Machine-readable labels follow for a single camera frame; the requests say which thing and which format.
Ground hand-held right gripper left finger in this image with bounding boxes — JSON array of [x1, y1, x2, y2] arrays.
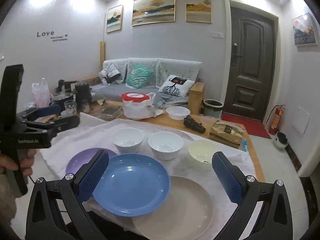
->
[[25, 149, 110, 240]]

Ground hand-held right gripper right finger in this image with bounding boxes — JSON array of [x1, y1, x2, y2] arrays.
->
[[212, 151, 300, 240]]

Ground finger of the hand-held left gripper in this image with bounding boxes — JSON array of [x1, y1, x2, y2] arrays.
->
[[17, 105, 62, 122], [24, 115, 80, 134]]

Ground white ceramic bowl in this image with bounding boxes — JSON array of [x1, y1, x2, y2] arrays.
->
[[112, 127, 145, 154], [148, 132, 184, 161]]

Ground person's left forearm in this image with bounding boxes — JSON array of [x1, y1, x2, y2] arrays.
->
[[0, 173, 18, 230]]

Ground person's left hand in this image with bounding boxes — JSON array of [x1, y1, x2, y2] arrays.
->
[[0, 149, 36, 178]]

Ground white dotted cloth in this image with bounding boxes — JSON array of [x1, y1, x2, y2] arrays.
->
[[39, 112, 250, 240]]

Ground glass cup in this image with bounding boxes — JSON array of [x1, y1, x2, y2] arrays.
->
[[64, 100, 77, 117]]

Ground black pot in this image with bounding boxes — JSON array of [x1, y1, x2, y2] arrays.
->
[[51, 92, 75, 110]]

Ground white plastic bag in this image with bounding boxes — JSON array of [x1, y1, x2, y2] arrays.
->
[[122, 92, 165, 120], [32, 78, 52, 108]]

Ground purple plate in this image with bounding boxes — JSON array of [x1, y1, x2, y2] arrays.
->
[[66, 148, 118, 178]]

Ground cream bowl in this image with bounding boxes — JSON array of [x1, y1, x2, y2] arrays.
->
[[188, 140, 222, 172]]

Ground blue plate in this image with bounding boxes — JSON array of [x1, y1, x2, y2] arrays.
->
[[92, 154, 171, 217]]

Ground gold tissue box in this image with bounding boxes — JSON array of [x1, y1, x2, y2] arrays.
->
[[209, 120, 245, 149]]

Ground clear plastic tray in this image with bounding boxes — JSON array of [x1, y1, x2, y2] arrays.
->
[[100, 106, 124, 119]]

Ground beige plate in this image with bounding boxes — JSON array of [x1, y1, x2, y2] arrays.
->
[[132, 175, 214, 240]]

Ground red door mat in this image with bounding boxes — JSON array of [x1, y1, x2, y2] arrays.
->
[[221, 114, 272, 138]]

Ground grey sofa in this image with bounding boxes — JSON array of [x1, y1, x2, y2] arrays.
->
[[89, 58, 204, 110]]

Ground black trash bag roll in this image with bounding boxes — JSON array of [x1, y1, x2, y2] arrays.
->
[[183, 115, 206, 133]]

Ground black and white helmet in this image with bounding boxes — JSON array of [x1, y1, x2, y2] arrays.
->
[[274, 131, 289, 150]]

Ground black and white cushion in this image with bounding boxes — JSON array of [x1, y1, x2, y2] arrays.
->
[[98, 64, 123, 84]]

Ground grey trash bin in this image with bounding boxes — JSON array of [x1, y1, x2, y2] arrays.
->
[[202, 99, 224, 119]]

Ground red lidded container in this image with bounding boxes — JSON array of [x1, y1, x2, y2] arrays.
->
[[121, 92, 152, 103]]

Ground red fire extinguisher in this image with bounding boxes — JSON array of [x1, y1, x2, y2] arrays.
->
[[267, 104, 286, 135]]

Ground rolled bamboo mat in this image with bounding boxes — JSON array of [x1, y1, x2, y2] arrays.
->
[[100, 41, 107, 77]]

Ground white plastic disposable bowl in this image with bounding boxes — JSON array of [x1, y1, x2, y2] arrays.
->
[[166, 106, 191, 120]]

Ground teal cushion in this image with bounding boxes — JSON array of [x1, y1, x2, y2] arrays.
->
[[125, 64, 153, 88]]

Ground wooden sofa armrest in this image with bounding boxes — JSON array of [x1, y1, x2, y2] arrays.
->
[[188, 82, 205, 115]]

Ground white tree print cushion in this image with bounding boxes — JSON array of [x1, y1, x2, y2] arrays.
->
[[158, 75, 195, 97]]

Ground small framed landscape painting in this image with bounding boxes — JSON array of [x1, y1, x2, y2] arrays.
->
[[106, 5, 123, 33]]

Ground dark brown door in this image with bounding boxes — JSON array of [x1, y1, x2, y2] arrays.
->
[[222, 6, 273, 123]]

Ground wide framed tree painting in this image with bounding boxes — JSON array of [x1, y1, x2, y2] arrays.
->
[[132, 0, 176, 27]]

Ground unframed canvas painting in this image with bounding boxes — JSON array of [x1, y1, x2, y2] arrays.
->
[[292, 12, 318, 47]]

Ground framed golden hill painting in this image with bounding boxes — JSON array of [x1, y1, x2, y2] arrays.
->
[[185, 0, 212, 23]]

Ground black wall lettering sticker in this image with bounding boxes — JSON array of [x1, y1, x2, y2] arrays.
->
[[36, 30, 69, 42]]

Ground white wall panel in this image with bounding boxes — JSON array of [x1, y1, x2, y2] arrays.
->
[[295, 106, 312, 135]]

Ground door handle lock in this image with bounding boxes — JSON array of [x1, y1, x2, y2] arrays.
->
[[231, 43, 243, 67]]

